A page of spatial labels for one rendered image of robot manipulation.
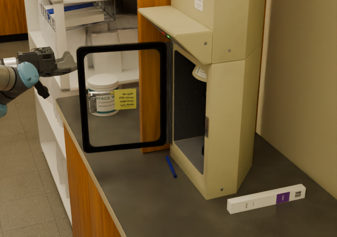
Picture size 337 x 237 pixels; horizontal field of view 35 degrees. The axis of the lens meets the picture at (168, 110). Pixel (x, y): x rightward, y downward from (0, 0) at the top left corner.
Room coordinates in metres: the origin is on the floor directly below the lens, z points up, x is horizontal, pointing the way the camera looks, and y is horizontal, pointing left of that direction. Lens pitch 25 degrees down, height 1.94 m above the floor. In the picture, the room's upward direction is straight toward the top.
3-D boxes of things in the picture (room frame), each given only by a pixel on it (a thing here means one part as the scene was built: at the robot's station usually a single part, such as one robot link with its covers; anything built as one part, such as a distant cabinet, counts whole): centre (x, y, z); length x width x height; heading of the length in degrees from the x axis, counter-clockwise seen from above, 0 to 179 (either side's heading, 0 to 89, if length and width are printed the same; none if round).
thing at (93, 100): (1.69, 0.26, 1.18); 0.02 x 0.02 x 0.06; 12
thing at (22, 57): (1.67, 0.43, 1.34); 0.12 x 0.08 x 0.09; 112
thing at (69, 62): (1.70, 0.33, 1.33); 0.09 x 0.03 x 0.06; 112
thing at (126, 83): (1.73, 0.16, 1.19); 0.30 x 0.01 x 0.40; 102
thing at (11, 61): (1.65, 0.51, 1.33); 0.08 x 0.05 x 0.08; 22
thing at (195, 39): (1.60, -0.01, 1.46); 0.32 x 0.12 x 0.10; 22
